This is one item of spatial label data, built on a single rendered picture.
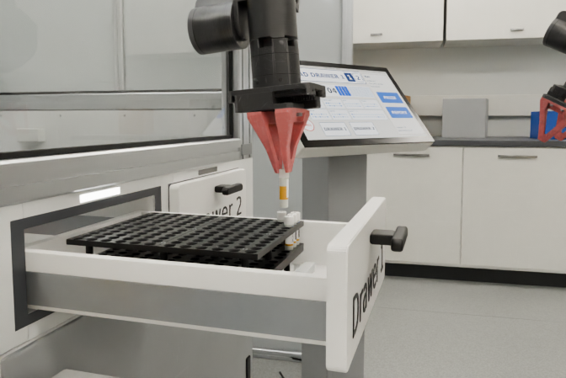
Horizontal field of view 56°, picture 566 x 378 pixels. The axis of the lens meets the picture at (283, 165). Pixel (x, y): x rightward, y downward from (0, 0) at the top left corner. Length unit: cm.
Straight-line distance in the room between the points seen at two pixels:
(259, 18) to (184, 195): 35
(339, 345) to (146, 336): 43
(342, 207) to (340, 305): 112
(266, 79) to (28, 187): 28
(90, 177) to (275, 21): 29
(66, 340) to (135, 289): 17
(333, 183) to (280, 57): 95
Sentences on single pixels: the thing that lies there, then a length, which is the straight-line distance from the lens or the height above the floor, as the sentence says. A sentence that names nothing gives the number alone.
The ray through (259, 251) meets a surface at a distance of 54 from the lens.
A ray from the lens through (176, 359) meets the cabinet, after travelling 94.
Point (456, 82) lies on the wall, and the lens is 415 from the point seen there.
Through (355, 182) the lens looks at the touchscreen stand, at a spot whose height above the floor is 84.
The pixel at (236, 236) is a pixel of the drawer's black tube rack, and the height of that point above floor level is 90.
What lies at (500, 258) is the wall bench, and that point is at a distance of 357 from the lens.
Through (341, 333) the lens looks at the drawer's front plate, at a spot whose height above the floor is 85.
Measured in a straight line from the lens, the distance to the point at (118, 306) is 56.
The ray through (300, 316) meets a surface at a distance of 48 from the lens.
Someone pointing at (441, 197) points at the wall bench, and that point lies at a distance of 346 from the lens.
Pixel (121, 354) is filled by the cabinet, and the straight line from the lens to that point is 79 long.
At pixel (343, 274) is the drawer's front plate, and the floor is 90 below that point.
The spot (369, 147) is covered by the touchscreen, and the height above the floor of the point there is 95.
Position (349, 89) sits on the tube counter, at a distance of 159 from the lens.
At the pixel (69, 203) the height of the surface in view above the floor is 93.
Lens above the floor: 103
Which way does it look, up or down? 5 degrees down
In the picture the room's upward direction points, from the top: straight up
